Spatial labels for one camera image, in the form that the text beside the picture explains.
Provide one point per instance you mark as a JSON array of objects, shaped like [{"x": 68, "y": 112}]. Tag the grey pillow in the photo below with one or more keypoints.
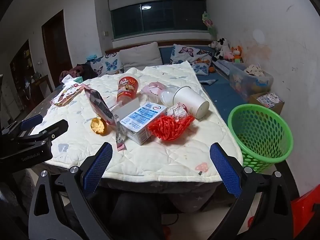
[{"x": 140, "y": 55}]

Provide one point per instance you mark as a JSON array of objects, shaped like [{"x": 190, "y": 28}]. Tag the black white cow plush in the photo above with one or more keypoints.
[{"x": 222, "y": 45}]

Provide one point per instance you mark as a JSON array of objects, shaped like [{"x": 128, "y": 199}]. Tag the red white crumpled wrapper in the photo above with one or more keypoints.
[{"x": 178, "y": 111}]

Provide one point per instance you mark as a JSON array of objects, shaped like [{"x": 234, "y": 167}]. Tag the large butterfly print pillow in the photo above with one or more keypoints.
[{"x": 192, "y": 55}]

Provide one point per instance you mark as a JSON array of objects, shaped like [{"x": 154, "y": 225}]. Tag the white blue milk carton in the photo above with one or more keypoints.
[{"x": 142, "y": 120}]

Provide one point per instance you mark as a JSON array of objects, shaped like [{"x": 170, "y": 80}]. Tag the black curved bar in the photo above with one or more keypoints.
[{"x": 292, "y": 180}]

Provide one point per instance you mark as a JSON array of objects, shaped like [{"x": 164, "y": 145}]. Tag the green tissue pack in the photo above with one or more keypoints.
[{"x": 75, "y": 80}]

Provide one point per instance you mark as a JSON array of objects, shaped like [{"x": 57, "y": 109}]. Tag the orange fruit peel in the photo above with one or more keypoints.
[{"x": 98, "y": 125}]

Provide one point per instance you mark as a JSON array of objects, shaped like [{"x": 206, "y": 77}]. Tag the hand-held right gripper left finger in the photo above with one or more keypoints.
[{"x": 97, "y": 170}]

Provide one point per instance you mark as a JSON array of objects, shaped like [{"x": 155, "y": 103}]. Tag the red plastic stool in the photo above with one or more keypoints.
[{"x": 306, "y": 212}]

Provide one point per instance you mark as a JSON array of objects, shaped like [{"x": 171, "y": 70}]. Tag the wooden chair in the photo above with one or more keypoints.
[{"x": 41, "y": 85}]

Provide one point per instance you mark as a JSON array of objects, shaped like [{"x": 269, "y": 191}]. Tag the orange fox plush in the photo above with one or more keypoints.
[{"x": 236, "y": 52}]

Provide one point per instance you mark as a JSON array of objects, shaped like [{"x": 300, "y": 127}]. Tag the small butterfly print pillow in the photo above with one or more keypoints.
[{"x": 107, "y": 65}]

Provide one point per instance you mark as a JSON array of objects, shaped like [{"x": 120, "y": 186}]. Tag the white quilted blanket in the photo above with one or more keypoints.
[{"x": 162, "y": 155}]

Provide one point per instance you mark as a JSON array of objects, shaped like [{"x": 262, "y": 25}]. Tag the red instant noodle cup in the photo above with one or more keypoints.
[{"x": 126, "y": 90}]

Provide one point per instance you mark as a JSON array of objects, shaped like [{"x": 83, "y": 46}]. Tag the flower wall decoration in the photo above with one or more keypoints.
[{"x": 208, "y": 22}]

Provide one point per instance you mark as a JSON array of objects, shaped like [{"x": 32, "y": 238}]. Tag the clear pink wrapper strip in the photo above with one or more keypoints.
[{"x": 119, "y": 137}]

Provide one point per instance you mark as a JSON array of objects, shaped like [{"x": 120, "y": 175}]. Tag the green plastic basket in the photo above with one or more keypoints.
[{"x": 260, "y": 106}]

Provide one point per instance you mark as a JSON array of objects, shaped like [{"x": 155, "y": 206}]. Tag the grey blue patterned cloth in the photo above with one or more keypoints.
[{"x": 208, "y": 81}]

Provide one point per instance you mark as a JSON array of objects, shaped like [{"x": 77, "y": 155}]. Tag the white patterned cloth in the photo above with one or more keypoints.
[{"x": 255, "y": 70}]

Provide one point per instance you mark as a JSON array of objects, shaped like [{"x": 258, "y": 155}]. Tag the orange ball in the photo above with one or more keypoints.
[{"x": 212, "y": 69}]

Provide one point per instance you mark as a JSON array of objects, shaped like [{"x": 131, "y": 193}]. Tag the dark wooden shelf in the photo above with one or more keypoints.
[{"x": 22, "y": 65}]

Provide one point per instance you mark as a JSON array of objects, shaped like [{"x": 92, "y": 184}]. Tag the dark window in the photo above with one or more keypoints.
[{"x": 160, "y": 20}]

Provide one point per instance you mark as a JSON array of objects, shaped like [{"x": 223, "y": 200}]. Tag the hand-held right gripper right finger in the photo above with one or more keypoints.
[{"x": 225, "y": 172}]

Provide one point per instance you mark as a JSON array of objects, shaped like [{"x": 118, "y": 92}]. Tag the clear plastic storage box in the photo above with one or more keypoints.
[{"x": 245, "y": 85}]

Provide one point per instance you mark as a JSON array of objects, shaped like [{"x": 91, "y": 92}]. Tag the dark pink snack bag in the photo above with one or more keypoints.
[{"x": 98, "y": 103}]

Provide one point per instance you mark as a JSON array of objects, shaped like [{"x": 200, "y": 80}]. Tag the red mesh net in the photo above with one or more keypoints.
[{"x": 167, "y": 127}]

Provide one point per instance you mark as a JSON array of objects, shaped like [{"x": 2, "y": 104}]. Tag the cardboard box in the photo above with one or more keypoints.
[{"x": 277, "y": 107}]

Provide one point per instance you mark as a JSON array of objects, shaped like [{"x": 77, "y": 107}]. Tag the wooden bed frame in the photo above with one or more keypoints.
[{"x": 175, "y": 42}]

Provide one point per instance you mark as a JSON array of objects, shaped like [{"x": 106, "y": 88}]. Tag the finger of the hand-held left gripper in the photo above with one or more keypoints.
[
  {"x": 56, "y": 128},
  {"x": 31, "y": 122}
]

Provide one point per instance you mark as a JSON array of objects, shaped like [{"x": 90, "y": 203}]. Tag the dark clothes pile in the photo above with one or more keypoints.
[{"x": 80, "y": 72}]

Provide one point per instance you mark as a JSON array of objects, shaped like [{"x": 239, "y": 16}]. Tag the long patterned box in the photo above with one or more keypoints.
[{"x": 222, "y": 68}]

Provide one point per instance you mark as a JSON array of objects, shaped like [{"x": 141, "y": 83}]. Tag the white paper cup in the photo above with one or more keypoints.
[{"x": 190, "y": 100}]

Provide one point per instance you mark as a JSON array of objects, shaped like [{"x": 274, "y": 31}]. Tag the blue mattress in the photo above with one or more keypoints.
[{"x": 220, "y": 92}]

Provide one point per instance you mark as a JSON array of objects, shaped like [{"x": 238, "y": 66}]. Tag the pink plush toy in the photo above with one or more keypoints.
[{"x": 228, "y": 55}]

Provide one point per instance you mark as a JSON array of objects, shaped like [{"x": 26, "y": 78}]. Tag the person's dark pants leg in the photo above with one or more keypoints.
[{"x": 137, "y": 217}]

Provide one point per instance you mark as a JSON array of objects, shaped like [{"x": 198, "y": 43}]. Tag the brown wooden door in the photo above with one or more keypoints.
[{"x": 55, "y": 50}]

